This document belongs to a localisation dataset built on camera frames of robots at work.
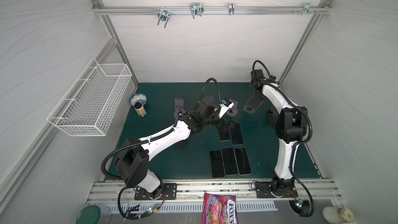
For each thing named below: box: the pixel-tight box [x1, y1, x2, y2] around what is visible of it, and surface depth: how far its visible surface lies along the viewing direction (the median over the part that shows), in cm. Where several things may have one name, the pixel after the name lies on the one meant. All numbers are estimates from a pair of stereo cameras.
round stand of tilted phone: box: [243, 104, 256, 115], surface depth 106 cm
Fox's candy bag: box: [201, 192, 239, 224], surface depth 69 cm
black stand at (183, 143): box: [172, 135, 191, 149], surface depth 90 cm
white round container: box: [322, 206, 355, 224], surface depth 62 cm
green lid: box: [75, 204, 102, 224], surface depth 61 cm
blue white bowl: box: [129, 92, 148, 106], surface depth 110 cm
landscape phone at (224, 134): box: [217, 128, 232, 142], surface depth 92 cm
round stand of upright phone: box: [225, 99, 238, 117], surface depth 103 cm
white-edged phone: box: [233, 147, 253, 176], surface depth 85 cm
